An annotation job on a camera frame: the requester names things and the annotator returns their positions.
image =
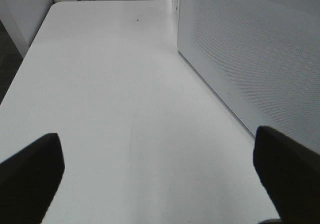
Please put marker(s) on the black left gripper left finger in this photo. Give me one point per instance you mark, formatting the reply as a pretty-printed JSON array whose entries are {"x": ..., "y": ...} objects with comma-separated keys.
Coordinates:
[{"x": 29, "y": 181}]

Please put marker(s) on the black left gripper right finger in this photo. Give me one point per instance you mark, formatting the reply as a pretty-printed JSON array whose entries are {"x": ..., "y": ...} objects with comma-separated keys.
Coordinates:
[{"x": 290, "y": 174}]

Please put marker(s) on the white microwave door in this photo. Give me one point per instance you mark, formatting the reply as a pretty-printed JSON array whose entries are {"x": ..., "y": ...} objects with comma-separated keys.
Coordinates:
[{"x": 261, "y": 57}]

